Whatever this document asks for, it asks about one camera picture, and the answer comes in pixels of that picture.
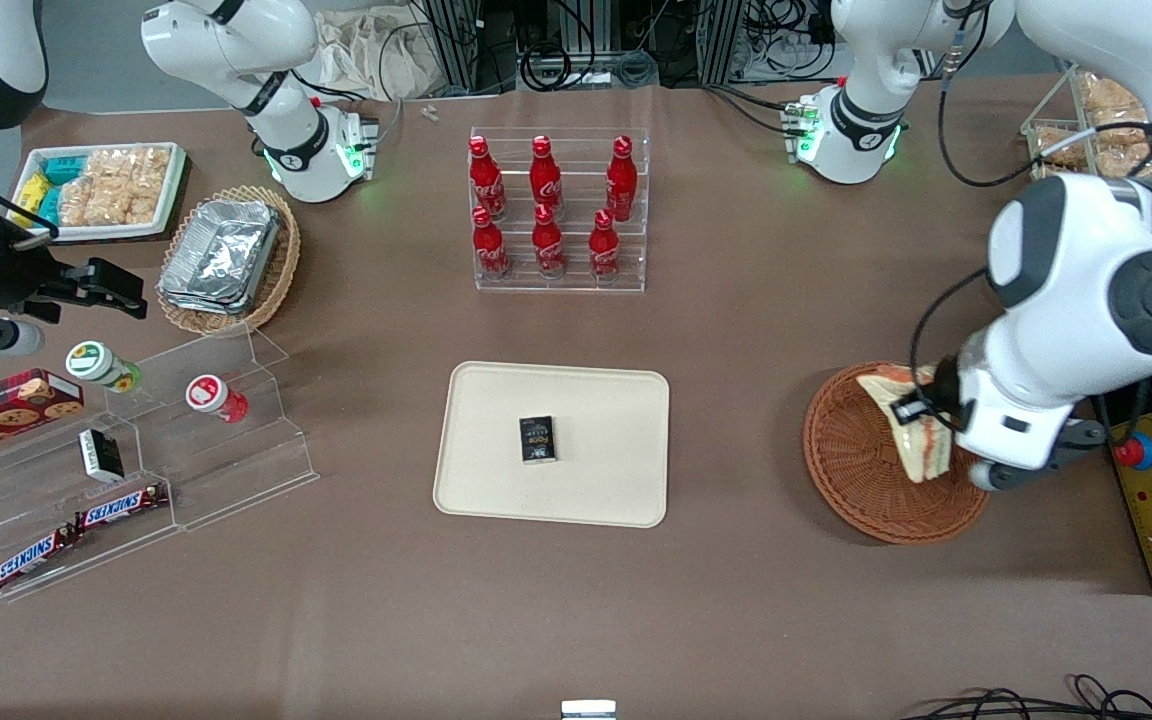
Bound black floor cables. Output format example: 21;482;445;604
898;674;1152;720

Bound oval light wicker basket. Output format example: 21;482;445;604
155;185;302;336

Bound small black snack box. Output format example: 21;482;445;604
519;415;560;465

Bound red cookie box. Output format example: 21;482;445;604
0;368;86;464

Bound red capped drink bottle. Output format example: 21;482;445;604
185;373;250;425

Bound red cola bottle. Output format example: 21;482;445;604
529;135;564;220
588;208;622;283
471;206;512;281
605;135;639;223
468;136;508;221
531;204;567;279

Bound triangular sandwich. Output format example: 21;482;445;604
856;364;959;484

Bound green capped drink bottle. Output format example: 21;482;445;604
65;340;145;395

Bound clear acrylic bottle rack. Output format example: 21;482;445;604
469;126;651;294

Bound clear cracker snack bag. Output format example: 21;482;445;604
1033;124;1097;181
1079;72;1152;179

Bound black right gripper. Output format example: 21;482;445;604
0;215;150;324

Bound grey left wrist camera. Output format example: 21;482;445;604
969;418;1109;493

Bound black arm loop cable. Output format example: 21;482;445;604
938;18;1152;189

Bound round brown wicker basket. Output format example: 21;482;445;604
803;361;993;546

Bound white wire basket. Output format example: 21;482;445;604
1020;62;1152;183

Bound cream plastic tray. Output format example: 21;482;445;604
433;361;671;529

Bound small black white box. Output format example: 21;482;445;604
77;427;126;485

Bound clear rice cracker pack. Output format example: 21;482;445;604
55;146;173;228

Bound white rectangular snack tray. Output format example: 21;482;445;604
8;141;191;244

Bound aluminium foil tray stack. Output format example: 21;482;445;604
156;198;283;315

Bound clear acrylic stepped shelf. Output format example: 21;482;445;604
0;322;321;604

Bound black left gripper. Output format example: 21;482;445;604
889;384;963;434

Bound snickers chocolate bar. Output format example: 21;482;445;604
0;526;81;592
72;482;171;532

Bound yellow snack pack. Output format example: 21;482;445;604
13;171;53;217

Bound white cloth bag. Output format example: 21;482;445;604
309;7;439;102

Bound teal snack pack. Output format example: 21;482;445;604
40;154;89;188

